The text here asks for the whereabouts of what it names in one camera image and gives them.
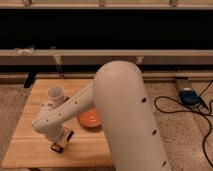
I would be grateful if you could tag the dark chocolate bar wrapper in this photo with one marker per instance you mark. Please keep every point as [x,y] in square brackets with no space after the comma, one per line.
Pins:
[59,149]

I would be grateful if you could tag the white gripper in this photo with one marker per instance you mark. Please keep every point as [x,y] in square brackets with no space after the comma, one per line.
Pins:
[63,139]

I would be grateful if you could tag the orange ceramic bowl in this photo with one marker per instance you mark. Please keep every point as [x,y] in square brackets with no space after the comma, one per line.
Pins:
[89,119]

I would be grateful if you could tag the wooden table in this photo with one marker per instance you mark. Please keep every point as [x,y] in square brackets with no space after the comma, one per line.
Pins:
[27,149]

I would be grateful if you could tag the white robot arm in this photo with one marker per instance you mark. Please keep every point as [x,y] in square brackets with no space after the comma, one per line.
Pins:
[120,98]

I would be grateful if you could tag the white ceramic cup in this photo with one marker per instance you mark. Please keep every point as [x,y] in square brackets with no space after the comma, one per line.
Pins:
[56,95]

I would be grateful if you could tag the blue power adapter box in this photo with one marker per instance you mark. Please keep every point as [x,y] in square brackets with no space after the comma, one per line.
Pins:
[189,97]

